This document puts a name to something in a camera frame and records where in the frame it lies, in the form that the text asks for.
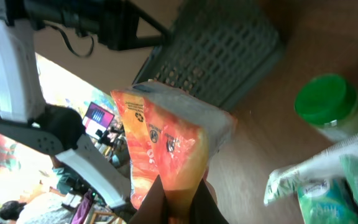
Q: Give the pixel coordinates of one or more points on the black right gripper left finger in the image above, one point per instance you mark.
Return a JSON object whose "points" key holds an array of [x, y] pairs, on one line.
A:
{"points": [[153, 209]]}

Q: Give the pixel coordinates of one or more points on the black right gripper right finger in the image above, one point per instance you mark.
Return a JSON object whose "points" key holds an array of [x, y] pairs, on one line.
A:
{"points": [[205, 211]]}

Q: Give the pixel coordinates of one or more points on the orange pocket tissue pack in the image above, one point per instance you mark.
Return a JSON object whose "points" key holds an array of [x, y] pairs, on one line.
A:
{"points": [[172, 135]]}

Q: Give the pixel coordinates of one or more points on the green white pocket tissue pack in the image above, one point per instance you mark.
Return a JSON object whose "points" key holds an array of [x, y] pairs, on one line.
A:
{"points": [[327, 201]]}

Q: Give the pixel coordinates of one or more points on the white tube package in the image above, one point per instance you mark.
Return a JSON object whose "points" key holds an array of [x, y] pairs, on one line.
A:
{"points": [[285, 181]]}

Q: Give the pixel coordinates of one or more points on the green lid jar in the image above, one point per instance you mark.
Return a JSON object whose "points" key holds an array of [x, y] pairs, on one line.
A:
{"points": [[329, 103]]}

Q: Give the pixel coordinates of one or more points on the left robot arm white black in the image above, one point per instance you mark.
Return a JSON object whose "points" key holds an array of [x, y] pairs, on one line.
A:
{"points": [[57, 131]]}

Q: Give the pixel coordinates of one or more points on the background monitor screen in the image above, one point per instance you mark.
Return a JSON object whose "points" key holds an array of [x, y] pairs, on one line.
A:
{"points": [[96, 120]]}

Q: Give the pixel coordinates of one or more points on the grey plastic basket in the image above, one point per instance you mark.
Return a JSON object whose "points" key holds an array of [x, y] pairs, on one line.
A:
{"points": [[220, 50]]}

